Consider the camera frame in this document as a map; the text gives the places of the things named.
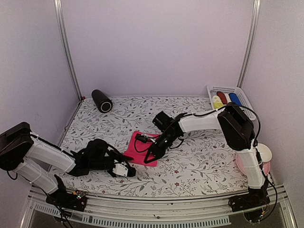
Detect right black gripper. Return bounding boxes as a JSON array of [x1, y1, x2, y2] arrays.
[[144, 132, 179, 164]]

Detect pink towel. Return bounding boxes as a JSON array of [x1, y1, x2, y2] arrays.
[[123, 131, 160, 167]]

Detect green yellow patterned towel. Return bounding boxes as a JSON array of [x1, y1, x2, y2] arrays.
[[212, 95, 224, 109]]

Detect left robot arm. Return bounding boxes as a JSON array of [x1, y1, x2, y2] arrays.
[[0, 122, 121, 206]]

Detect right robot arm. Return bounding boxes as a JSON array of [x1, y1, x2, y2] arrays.
[[144, 102, 270, 207]]

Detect black cylindrical bottle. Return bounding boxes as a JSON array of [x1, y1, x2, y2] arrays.
[[91, 89, 113, 113]]

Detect floral tablecloth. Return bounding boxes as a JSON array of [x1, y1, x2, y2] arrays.
[[51, 97, 248, 198]]

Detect red item in basket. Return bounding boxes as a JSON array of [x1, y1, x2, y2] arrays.
[[217, 91, 228, 105]]

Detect white item in basket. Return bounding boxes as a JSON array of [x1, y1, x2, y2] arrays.
[[225, 94, 232, 103]]

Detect blue item in basket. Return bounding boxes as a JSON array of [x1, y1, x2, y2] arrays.
[[229, 93, 242, 105]]

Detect white plastic basket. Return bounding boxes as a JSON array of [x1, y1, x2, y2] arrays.
[[206, 85, 253, 110]]

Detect white bowl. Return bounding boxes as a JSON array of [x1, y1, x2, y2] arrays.
[[257, 143, 272, 163]]

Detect pink plate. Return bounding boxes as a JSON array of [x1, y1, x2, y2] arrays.
[[236, 154, 271, 176]]

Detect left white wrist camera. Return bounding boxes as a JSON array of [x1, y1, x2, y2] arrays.
[[112, 163, 136, 177]]

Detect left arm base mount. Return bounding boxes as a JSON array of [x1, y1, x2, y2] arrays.
[[46, 189, 87, 212]]

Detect front aluminium rail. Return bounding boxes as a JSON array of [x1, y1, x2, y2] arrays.
[[21, 185, 300, 228]]

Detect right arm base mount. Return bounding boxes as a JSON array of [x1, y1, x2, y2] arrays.
[[228, 193, 270, 212]]

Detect left aluminium frame post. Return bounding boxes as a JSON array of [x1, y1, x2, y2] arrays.
[[54, 0, 83, 102]]

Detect aluminium frame post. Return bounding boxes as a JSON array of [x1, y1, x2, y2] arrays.
[[237, 0, 261, 88], [54, 0, 83, 102]]

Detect right aluminium frame post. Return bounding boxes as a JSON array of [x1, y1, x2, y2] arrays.
[[237, 0, 261, 88]]

